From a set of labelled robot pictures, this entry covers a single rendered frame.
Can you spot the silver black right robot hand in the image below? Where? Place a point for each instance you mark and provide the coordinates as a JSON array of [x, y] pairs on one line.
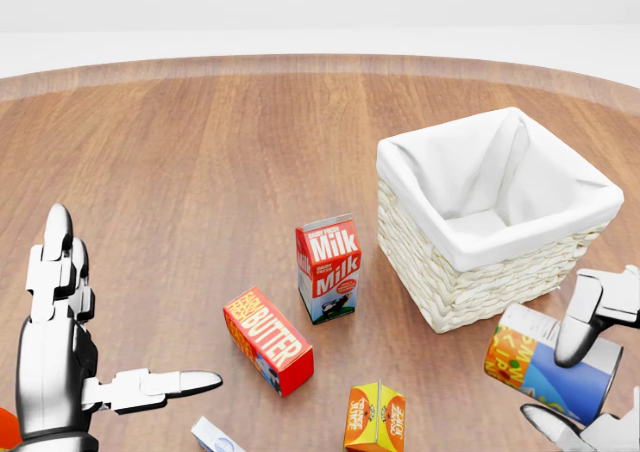
[[585, 317]]

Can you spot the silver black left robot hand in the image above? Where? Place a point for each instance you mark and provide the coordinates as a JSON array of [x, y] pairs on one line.
[[47, 372]]

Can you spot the blue orange soup tin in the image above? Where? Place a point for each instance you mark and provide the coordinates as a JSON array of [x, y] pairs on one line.
[[530, 367]]

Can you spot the white lined wicker basket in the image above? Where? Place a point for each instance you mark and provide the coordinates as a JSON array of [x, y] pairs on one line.
[[492, 222]]

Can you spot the red orange round object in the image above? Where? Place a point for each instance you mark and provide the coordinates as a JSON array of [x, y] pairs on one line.
[[7, 429]]

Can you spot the white blue box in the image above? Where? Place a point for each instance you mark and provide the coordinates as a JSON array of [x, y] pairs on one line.
[[212, 439]]

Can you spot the red butter box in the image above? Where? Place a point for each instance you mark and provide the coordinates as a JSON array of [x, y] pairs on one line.
[[267, 339]]

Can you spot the orange juice carton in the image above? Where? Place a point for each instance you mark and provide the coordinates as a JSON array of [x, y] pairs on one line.
[[375, 422]]

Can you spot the red white milk carton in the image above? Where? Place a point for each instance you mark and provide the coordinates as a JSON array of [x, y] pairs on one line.
[[332, 272]]

